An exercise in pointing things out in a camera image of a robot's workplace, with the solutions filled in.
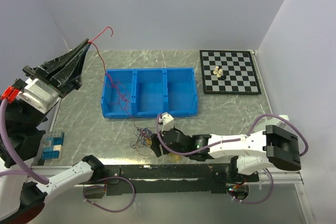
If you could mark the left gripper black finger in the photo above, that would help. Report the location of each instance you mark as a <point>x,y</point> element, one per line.
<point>44,71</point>
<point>66,77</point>

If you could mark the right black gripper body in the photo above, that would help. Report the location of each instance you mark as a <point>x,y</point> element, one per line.
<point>169,148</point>

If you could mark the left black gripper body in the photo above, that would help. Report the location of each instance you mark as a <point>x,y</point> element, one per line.
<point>31,116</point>

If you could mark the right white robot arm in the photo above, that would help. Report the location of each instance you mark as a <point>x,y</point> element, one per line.
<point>272,147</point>

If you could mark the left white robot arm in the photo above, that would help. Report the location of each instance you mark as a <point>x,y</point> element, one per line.
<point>24,107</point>

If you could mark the blue white brick stack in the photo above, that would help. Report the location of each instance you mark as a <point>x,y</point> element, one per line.
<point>53,142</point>

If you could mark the blue three-compartment bin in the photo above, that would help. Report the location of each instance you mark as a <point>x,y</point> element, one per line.
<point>146,92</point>

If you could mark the cream chess piece right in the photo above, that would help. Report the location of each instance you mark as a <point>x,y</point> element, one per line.
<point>220,73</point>

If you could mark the cream chess piece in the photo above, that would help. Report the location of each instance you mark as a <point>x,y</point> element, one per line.
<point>220,73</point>
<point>216,70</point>

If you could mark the cream chess piece left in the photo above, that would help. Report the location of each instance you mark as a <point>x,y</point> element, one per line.
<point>216,70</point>

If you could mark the black and white chessboard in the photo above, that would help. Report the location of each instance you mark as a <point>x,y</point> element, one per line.
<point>237,66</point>

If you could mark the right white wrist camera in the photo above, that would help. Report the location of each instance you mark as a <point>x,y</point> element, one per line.
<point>165,122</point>

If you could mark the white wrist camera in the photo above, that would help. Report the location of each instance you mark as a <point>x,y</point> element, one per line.
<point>11,93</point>
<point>165,122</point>

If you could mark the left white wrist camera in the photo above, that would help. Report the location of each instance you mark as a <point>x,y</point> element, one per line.
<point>11,93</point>

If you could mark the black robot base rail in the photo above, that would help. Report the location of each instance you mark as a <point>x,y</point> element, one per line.
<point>179,178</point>

